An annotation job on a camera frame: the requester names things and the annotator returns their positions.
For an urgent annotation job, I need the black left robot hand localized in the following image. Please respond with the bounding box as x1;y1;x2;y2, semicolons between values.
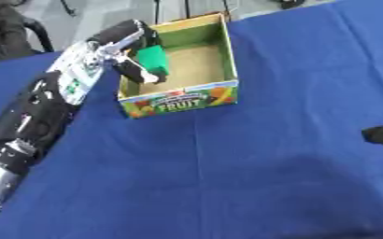
85;19;169;85

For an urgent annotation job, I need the green block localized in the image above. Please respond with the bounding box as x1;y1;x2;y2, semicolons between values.
134;44;172;77

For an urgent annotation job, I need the open cardboard box green inside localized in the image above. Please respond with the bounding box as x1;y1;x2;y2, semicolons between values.
116;12;241;120

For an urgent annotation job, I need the black chair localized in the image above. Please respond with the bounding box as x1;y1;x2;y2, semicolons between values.
0;0;56;64

